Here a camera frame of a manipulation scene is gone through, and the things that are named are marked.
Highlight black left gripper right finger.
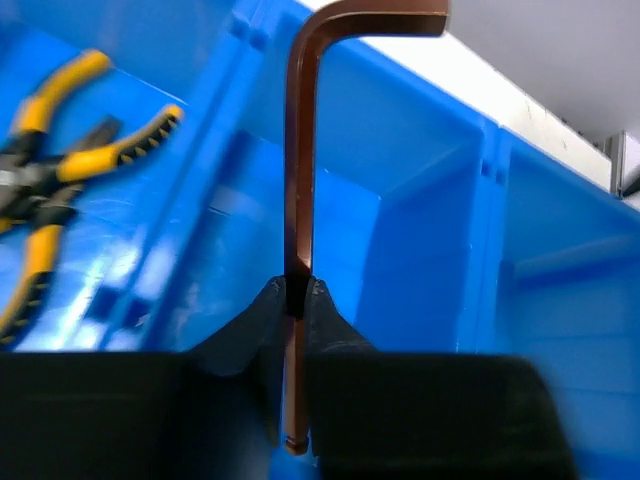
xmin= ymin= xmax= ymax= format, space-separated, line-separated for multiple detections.
xmin=304 ymin=279 xmax=578 ymax=479

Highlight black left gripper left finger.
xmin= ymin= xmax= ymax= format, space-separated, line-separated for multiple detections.
xmin=1 ymin=277 xmax=287 ymax=479

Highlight yellow black pliers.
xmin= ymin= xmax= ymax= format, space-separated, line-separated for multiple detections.
xmin=1 ymin=104 xmax=184 ymax=350

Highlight yellow black cutters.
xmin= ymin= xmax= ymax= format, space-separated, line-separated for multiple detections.
xmin=1 ymin=49 xmax=112 ymax=186

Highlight large brown hex key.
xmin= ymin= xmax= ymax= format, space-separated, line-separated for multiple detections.
xmin=283 ymin=0 xmax=449 ymax=456

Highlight blue plastic divided bin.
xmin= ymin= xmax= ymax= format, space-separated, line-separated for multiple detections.
xmin=1 ymin=1 xmax=639 ymax=479

